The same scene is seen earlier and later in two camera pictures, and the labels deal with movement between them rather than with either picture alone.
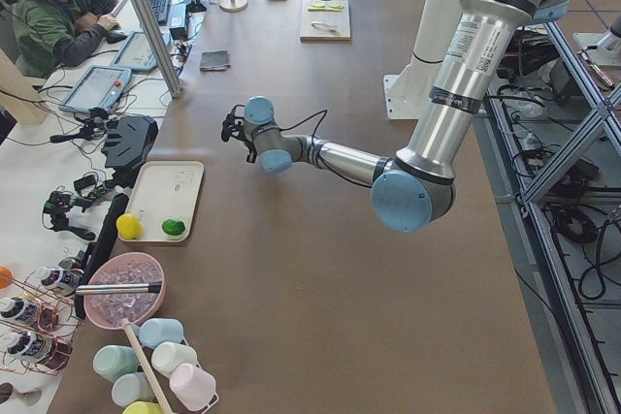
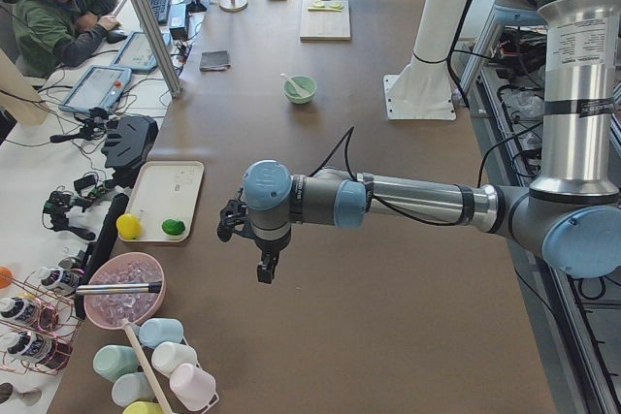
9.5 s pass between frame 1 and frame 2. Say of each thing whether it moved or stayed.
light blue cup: stayed
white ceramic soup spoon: moved
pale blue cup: stayed
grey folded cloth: stayed
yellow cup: stayed
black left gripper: moved
